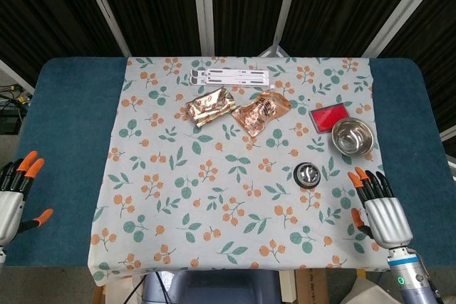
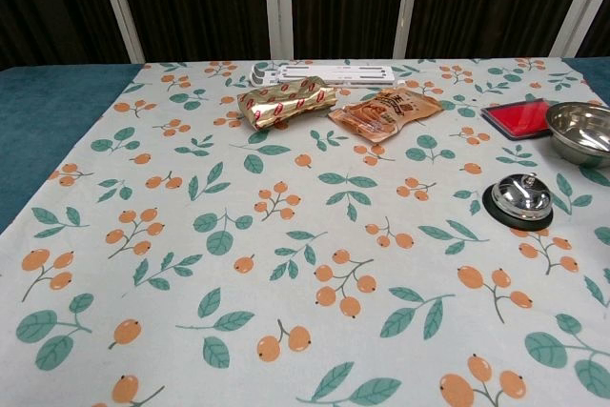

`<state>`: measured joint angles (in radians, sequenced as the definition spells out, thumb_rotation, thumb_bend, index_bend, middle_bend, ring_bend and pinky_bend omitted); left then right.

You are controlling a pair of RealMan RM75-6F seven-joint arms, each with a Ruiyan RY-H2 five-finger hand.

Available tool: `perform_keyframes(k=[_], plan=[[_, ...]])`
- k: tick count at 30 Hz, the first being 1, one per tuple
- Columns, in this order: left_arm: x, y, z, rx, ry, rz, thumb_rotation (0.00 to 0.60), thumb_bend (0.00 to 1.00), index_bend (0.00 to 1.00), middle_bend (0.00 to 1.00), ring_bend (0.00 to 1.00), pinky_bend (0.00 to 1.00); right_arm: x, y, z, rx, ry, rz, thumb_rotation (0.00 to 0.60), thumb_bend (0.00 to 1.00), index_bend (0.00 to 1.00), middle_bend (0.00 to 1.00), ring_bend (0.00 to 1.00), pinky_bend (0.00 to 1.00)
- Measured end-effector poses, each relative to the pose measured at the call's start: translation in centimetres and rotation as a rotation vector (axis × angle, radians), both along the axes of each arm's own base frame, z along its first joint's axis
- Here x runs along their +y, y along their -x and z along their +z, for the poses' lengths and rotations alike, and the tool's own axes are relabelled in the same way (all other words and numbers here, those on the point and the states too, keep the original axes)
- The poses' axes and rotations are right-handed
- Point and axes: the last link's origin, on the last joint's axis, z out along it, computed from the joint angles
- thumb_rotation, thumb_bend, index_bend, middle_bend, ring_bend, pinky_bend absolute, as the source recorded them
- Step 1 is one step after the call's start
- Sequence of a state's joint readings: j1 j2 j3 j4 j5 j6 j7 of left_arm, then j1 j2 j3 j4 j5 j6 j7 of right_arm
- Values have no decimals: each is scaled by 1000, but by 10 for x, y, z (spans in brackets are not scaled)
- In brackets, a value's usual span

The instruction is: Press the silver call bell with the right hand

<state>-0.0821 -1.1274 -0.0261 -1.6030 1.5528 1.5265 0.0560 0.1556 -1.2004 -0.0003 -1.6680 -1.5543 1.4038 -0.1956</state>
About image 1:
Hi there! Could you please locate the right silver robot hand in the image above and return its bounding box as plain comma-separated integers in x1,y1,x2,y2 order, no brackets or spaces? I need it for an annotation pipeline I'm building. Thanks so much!
347,167,414,248

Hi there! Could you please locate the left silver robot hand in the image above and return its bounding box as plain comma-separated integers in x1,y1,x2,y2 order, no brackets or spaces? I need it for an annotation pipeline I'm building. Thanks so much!
0,150,54,246

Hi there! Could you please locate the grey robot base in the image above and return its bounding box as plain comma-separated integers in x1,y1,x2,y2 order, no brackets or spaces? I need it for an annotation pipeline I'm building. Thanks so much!
143,270,282,304

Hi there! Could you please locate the floral tablecloth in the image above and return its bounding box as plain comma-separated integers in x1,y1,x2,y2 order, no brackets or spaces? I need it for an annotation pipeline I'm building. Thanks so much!
87,56,391,287

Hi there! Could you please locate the blue table mat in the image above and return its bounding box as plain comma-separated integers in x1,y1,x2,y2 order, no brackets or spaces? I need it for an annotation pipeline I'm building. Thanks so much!
2,56,456,272

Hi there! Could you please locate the stainless steel bowl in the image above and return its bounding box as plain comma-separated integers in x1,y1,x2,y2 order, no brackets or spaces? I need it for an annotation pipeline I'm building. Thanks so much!
331,117,375,156

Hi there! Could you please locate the red ink pad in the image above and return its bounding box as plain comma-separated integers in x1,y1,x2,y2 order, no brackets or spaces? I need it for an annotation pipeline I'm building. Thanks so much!
308,103,352,136

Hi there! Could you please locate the copper foil snack packet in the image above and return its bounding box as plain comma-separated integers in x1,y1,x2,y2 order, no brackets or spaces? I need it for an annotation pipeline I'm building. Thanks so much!
231,90,291,137

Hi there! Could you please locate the gold foil snack packet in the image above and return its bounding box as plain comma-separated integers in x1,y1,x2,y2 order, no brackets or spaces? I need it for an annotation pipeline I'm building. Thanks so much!
185,86,237,127

